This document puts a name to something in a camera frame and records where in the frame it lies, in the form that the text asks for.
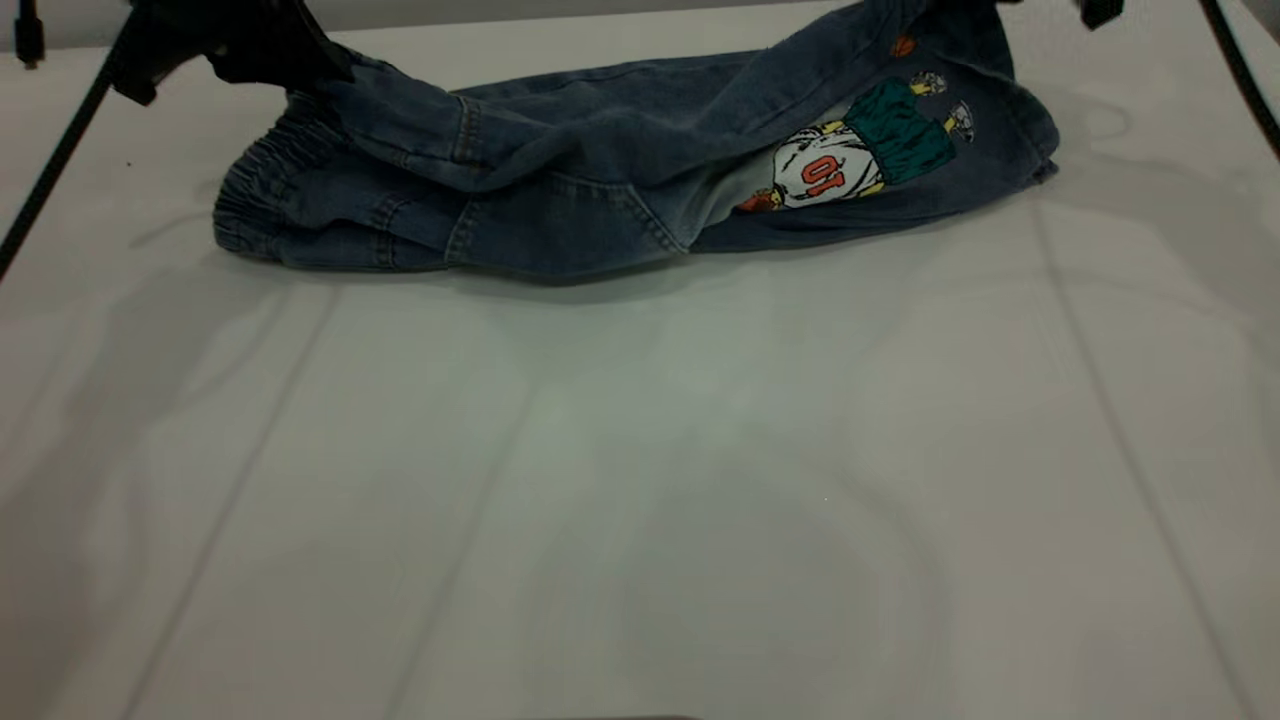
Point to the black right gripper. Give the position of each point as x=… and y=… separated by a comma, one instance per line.
x=1100, y=12

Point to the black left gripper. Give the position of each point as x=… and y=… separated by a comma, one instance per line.
x=170, y=40

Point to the blue denim kids jeans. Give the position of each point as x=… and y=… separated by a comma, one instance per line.
x=560, y=220

